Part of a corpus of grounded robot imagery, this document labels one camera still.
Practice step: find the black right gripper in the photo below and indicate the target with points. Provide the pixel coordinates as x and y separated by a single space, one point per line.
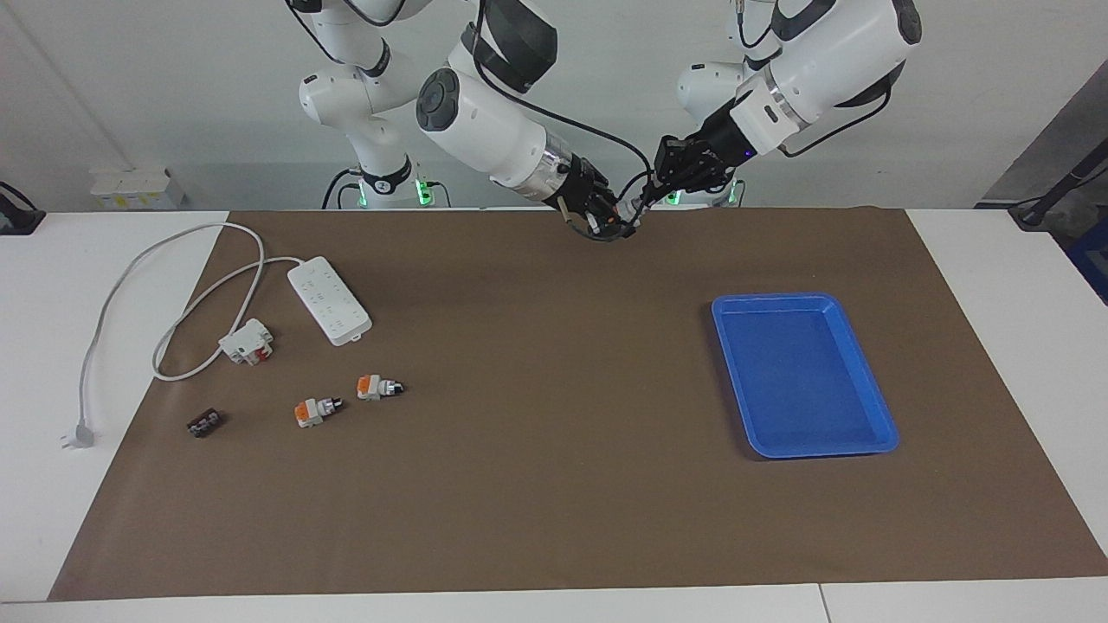
584 190

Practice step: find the blue plastic tray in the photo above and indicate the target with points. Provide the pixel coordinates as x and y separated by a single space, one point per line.
801 381

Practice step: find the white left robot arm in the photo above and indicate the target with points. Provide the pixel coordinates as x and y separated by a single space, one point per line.
822 61

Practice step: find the white background box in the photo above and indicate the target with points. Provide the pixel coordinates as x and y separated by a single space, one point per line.
130 189

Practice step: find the small dark terminal block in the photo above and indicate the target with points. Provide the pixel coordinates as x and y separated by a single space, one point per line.
204 424

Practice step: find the black clamp stand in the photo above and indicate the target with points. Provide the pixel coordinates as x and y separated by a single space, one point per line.
17 216

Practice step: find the white red circuit breaker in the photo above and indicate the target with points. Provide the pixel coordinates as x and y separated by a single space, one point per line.
247 342

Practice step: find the blue crate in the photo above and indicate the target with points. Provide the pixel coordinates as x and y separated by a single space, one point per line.
1092 260

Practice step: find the brown table mat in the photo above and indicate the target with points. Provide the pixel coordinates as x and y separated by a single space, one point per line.
554 433

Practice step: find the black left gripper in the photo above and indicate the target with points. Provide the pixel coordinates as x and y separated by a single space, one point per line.
701 156

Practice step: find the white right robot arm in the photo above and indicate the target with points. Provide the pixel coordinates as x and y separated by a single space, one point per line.
485 121

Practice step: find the black tripod stand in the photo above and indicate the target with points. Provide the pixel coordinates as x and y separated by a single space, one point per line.
1052 195

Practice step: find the white power strip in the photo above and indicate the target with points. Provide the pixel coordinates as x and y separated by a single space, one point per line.
329 301

